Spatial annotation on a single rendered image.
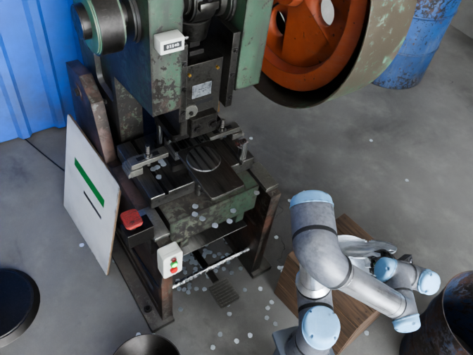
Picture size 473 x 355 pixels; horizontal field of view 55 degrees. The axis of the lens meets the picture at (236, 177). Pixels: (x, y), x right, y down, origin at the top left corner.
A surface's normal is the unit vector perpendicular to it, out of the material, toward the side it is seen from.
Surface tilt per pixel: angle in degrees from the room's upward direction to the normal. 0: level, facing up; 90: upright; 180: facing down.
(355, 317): 0
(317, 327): 8
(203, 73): 90
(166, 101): 90
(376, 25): 79
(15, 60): 90
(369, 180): 0
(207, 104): 90
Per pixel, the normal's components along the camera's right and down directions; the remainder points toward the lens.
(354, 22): -0.83, 0.35
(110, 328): 0.11, -0.65
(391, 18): 0.55, 0.54
